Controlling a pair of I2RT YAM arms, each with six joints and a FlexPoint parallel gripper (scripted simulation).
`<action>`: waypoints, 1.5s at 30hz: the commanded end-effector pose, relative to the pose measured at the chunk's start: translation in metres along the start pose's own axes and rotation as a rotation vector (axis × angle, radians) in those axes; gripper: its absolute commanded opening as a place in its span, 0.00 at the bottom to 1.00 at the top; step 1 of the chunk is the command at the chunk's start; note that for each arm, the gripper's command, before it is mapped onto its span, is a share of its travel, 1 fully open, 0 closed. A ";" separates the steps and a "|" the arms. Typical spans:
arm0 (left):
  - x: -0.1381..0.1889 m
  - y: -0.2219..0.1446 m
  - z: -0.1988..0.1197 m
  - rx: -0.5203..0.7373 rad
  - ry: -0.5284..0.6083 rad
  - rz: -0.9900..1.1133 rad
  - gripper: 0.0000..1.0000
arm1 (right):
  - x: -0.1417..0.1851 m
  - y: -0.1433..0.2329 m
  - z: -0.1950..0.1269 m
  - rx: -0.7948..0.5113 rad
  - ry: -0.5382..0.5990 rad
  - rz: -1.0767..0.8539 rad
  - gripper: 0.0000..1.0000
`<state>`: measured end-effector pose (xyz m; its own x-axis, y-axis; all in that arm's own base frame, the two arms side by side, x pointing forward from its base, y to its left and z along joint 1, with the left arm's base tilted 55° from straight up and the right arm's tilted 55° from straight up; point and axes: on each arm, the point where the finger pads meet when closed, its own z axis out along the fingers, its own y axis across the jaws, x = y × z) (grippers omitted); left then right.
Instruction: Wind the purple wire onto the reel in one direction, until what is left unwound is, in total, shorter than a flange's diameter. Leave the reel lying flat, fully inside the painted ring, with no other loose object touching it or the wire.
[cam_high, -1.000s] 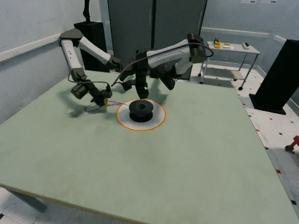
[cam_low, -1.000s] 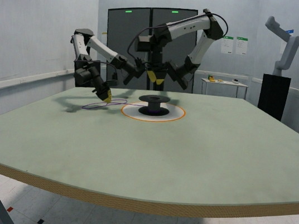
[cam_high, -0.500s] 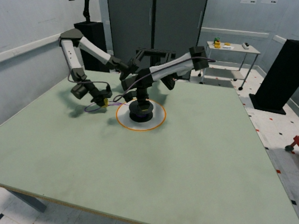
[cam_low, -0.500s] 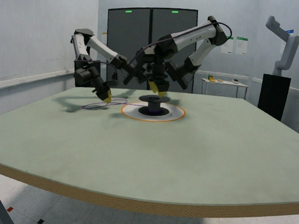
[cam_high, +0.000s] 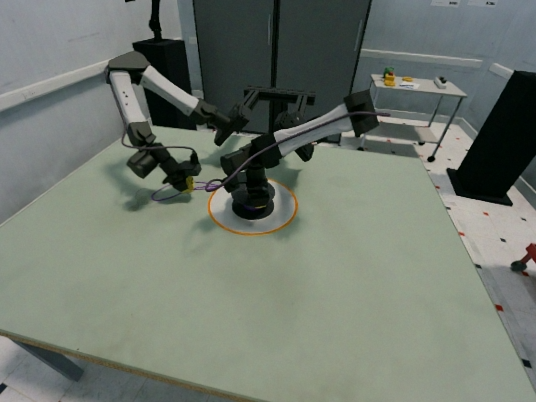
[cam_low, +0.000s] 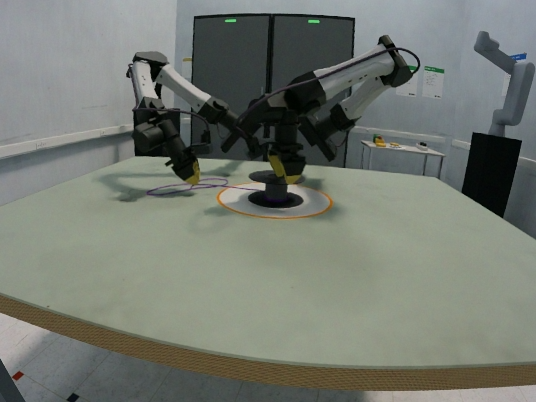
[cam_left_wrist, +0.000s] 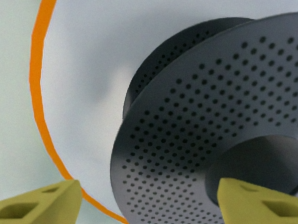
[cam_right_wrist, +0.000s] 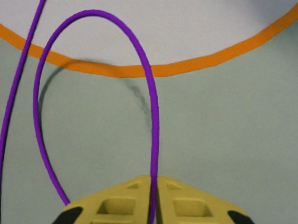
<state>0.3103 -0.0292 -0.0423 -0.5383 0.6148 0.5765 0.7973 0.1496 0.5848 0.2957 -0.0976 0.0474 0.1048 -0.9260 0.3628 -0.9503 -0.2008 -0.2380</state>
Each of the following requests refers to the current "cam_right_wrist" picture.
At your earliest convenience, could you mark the white flat disc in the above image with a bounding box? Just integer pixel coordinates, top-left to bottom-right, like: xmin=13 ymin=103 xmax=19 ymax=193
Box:
xmin=0 ymin=0 xmax=298 ymax=67

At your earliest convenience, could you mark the orange painted ring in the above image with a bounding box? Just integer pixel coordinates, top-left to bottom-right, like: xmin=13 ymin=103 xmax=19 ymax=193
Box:
xmin=0 ymin=4 xmax=298 ymax=79

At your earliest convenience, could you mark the purple wire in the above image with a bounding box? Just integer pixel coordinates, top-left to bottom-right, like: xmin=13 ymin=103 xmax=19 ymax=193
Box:
xmin=0 ymin=0 xmax=160 ymax=224

